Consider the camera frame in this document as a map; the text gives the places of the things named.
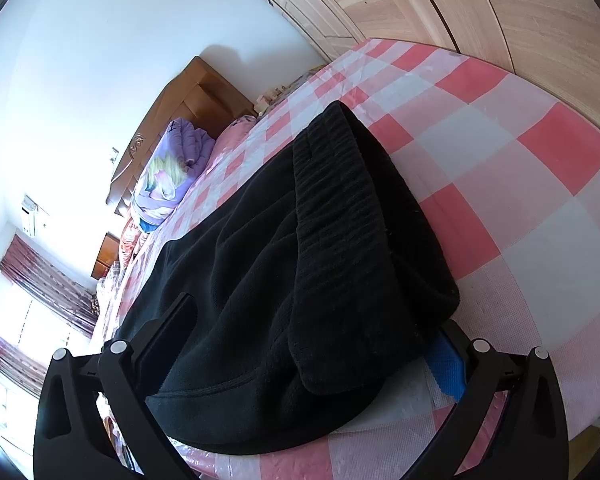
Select dark red patterned curtain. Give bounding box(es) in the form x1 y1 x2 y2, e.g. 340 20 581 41
0 232 100 401

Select nightstand with floral cover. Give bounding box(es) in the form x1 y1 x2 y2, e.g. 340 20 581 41
280 64 327 97

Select floral blanket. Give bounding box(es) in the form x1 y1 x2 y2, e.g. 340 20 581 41
95 260 127 332

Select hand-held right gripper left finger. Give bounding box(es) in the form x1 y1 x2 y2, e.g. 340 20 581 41
32 291 199 480

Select pink pillow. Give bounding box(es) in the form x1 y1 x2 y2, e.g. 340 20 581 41
215 115 259 147

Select white air conditioner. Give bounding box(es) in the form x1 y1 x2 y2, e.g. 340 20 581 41
20 194 51 239

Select black pants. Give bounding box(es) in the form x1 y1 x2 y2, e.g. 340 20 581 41
114 100 462 457

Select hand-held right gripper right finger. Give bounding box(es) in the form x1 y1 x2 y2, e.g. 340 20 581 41
405 319 571 480

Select pink checkered bed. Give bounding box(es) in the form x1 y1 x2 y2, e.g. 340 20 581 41
95 37 600 480

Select wooden bed headboard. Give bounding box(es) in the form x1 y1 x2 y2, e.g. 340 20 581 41
105 56 257 216

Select wooden nightstand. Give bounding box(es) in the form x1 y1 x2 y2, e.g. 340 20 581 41
91 232 122 281

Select floral pillow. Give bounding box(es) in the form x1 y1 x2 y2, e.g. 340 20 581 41
120 217 147 262

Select small white items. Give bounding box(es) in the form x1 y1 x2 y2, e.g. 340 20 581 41
255 87 286 112

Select folded purple printed quilt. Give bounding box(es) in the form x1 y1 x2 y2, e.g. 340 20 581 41
132 117 217 233

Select light wooden wardrobe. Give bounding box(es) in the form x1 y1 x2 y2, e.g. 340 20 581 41
215 0 600 151

